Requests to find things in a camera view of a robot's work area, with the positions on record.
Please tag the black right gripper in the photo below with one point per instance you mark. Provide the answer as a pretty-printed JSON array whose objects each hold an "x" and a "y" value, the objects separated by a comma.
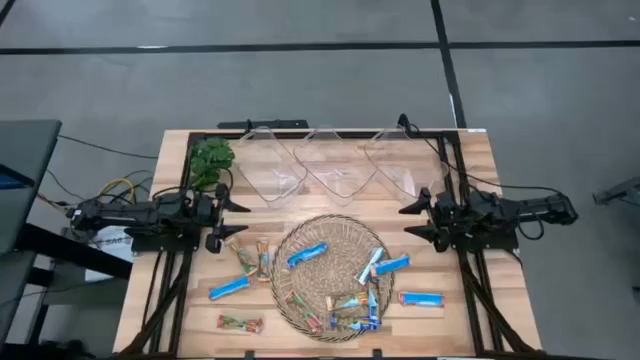
[{"x": 444, "y": 220}]

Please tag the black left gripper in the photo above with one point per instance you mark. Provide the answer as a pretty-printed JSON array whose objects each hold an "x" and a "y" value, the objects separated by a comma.
[{"x": 212, "y": 210}]

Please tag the blue red-ended granola bar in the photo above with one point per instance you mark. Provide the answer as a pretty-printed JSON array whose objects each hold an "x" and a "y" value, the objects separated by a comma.
[{"x": 421, "y": 299}]

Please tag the red green granola bar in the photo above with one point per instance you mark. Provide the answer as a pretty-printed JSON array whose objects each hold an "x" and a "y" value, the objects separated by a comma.
[
  {"x": 302, "y": 310},
  {"x": 240, "y": 324}
]

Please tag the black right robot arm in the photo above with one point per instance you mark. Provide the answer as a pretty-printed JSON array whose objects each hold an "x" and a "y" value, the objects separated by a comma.
[{"x": 525, "y": 210}]

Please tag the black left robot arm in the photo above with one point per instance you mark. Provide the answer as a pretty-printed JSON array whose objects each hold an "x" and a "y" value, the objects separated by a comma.
[{"x": 125, "y": 212}]

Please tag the light blue white granola bar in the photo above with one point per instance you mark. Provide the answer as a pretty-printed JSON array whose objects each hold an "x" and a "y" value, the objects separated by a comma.
[{"x": 369, "y": 266}]

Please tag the clear plastic bin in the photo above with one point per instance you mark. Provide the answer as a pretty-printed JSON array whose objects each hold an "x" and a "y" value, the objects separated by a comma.
[
  {"x": 335, "y": 165},
  {"x": 400, "y": 170},
  {"x": 265, "y": 165}
]

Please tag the green artificial plant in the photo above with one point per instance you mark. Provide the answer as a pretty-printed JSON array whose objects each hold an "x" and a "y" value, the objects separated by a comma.
[{"x": 210, "y": 157}]

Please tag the black table-edge clamp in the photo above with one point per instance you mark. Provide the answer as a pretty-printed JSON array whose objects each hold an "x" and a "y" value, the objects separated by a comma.
[{"x": 404, "y": 122}]

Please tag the black power strip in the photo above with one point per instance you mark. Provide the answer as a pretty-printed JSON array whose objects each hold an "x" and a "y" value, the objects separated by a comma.
[{"x": 275, "y": 123}]

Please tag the round woven wicker basket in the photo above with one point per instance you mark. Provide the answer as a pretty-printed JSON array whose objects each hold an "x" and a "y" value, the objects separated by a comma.
[{"x": 325, "y": 280}]

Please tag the white paper sign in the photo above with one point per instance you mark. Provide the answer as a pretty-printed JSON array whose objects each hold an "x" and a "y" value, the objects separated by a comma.
[{"x": 115, "y": 242}]

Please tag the black desk crossbar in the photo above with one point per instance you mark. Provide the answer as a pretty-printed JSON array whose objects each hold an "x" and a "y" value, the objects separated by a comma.
[{"x": 75, "y": 250}]

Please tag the grey furniture leg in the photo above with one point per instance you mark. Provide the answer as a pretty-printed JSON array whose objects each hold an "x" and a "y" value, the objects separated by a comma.
[{"x": 620, "y": 192}]

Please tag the grey desk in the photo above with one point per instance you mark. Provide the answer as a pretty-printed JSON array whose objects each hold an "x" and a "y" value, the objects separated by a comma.
[{"x": 25, "y": 150}]

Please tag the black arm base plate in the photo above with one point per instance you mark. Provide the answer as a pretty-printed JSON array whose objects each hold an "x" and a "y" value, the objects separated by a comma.
[
  {"x": 495, "y": 242},
  {"x": 160, "y": 244}
]

